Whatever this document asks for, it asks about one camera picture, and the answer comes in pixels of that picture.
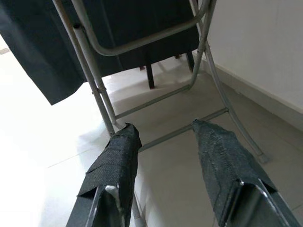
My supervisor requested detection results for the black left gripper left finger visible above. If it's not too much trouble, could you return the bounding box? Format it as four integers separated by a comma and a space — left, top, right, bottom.
66, 122, 143, 227

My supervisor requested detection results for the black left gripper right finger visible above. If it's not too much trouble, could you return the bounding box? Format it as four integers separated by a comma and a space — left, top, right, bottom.
191, 119, 303, 227

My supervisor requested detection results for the dark wooden furniture leg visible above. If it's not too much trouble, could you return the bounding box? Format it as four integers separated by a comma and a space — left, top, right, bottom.
186, 51, 196, 72
145, 63, 156, 90

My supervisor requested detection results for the black table cloth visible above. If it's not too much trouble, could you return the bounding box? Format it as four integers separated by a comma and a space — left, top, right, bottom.
0, 0, 210, 106

